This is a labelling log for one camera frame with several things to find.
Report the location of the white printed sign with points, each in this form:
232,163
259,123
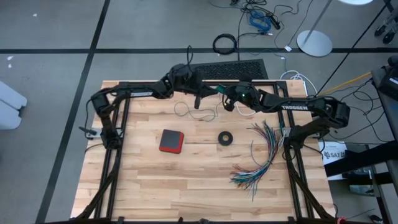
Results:
332,154

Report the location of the dark side desk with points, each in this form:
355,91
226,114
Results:
384,105

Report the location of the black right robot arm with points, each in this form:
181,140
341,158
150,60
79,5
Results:
270,102

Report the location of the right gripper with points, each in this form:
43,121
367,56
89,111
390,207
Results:
241,91

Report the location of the small white plug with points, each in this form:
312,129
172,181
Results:
288,48

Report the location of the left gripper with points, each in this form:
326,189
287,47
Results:
197,84

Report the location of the black floor vent grille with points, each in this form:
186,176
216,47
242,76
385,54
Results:
236,70

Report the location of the floor stand with round base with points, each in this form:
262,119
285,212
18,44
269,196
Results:
314,43

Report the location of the black tape roll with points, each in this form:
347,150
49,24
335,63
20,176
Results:
220,138

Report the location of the white round stand base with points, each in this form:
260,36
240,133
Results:
356,2

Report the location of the white rounded object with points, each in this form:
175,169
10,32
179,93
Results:
9,105

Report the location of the wheeled chair base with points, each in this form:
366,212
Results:
388,37

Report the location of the red and black box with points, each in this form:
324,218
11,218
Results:
171,140

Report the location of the thin black slanted pole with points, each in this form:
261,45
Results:
352,46

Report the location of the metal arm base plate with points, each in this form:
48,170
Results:
285,133
98,133

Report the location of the dark grey device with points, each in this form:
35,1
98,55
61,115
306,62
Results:
180,220

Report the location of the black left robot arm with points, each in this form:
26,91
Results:
155,90

